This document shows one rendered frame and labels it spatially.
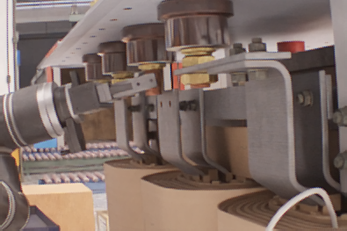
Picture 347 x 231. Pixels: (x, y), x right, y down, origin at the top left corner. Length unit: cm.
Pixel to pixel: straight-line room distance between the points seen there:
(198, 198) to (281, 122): 35
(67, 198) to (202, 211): 134
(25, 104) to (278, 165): 58
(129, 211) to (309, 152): 80
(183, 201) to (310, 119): 37
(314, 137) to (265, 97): 8
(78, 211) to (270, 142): 165
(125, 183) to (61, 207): 87
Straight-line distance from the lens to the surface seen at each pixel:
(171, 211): 108
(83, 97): 113
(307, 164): 76
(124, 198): 150
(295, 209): 78
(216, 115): 107
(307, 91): 74
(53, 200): 233
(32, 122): 117
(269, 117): 74
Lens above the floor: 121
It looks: 1 degrees up
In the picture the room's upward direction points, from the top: 3 degrees counter-clockwise
